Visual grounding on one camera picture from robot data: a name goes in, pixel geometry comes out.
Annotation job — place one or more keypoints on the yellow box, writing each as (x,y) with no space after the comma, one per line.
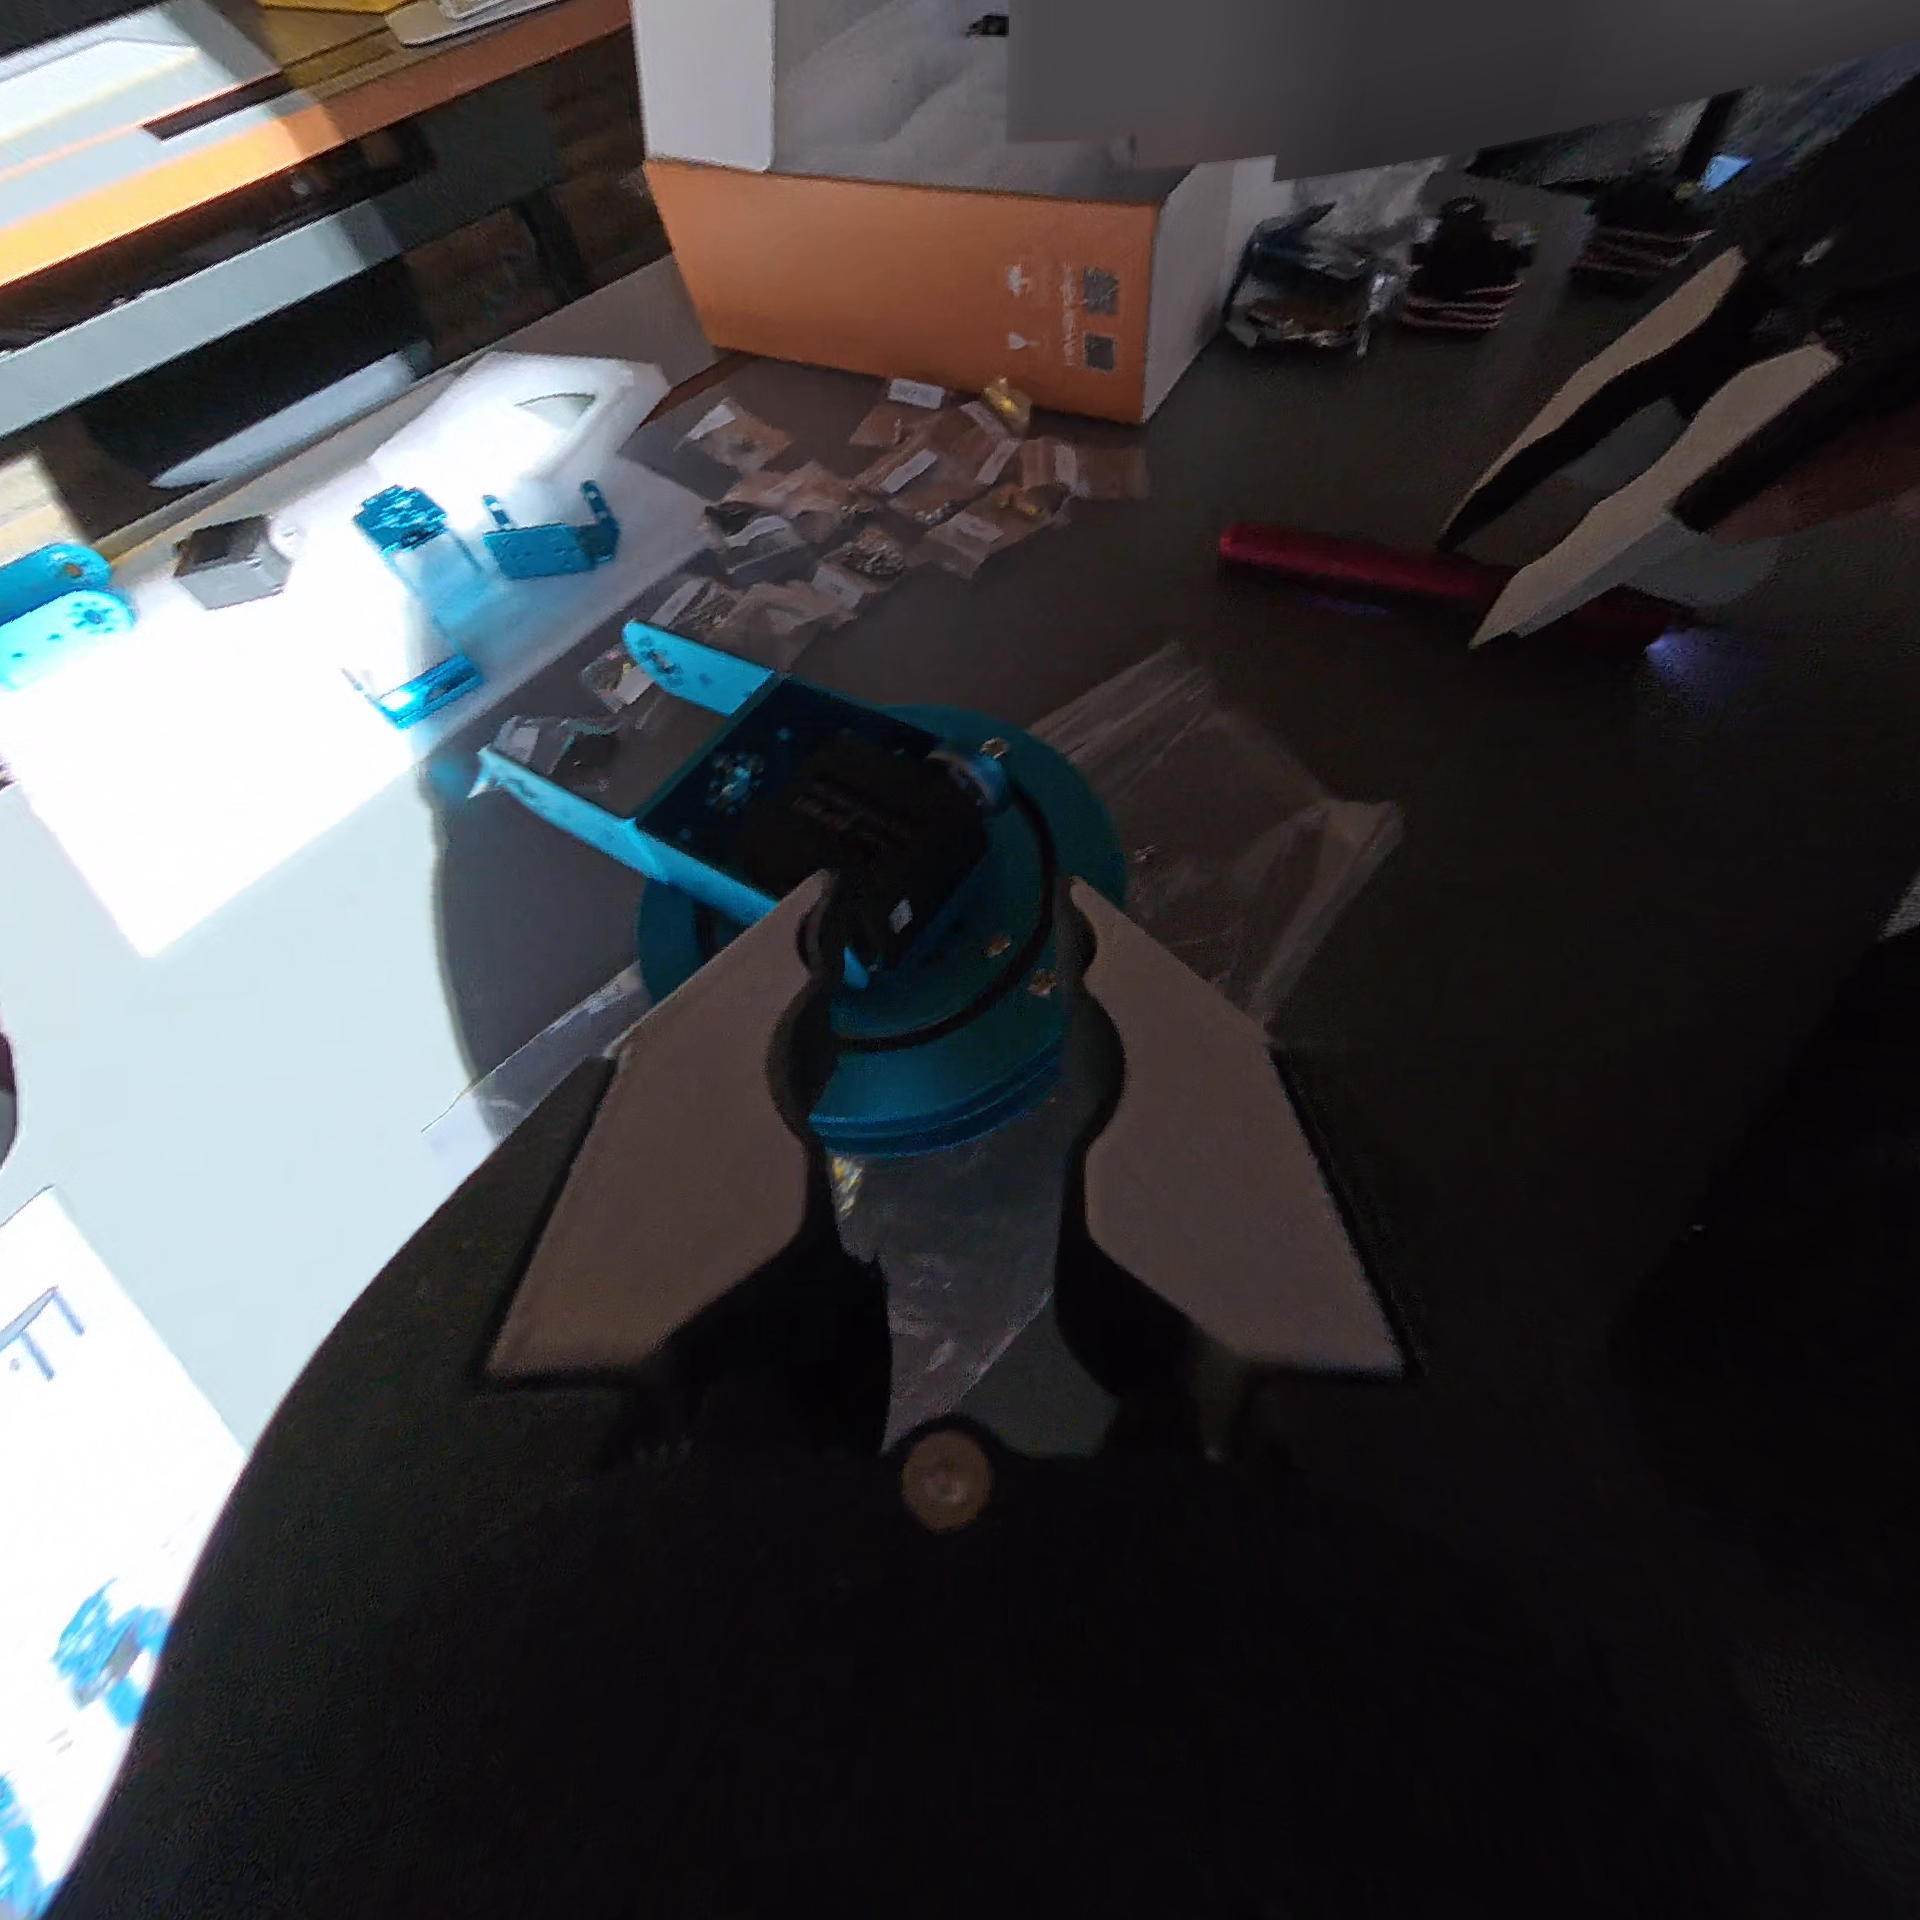
(353,36)

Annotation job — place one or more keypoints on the printed instruction sheet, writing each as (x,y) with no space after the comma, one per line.
(89,1424)

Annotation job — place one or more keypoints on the white foam block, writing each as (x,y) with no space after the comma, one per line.
(465,411)

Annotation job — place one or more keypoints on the blue U bracket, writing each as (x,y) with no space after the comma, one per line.
(543,547)
(428,693)

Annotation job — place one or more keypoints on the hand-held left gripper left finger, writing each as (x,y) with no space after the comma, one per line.
(662,1200)

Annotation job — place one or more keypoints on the orange cardboard box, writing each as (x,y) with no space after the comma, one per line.
(902,269)

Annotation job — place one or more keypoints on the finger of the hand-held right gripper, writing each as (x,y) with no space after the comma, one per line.
(1621,376)
(1636,523)

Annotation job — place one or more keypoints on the silver servo motor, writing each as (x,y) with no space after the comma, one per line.
(229,566)

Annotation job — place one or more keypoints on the blue toy robot arm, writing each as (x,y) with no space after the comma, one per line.
(840,809)

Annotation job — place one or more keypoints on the blue round-ended bracket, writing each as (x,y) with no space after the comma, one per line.
(60,629)

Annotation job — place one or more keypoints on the blue perforated bracket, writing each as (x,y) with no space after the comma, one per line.
(403,528)

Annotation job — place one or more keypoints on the pile of small screw bags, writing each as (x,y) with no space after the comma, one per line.
(840,509)

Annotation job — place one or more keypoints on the white orange-edged table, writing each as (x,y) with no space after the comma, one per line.
(224,164)

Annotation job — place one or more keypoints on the clear plastic bag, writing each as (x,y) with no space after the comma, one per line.
(1245,840)

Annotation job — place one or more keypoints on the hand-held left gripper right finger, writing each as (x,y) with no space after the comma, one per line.
(1215,1185)

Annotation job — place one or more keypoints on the dark red screwdriver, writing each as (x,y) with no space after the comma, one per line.
(1349,557)

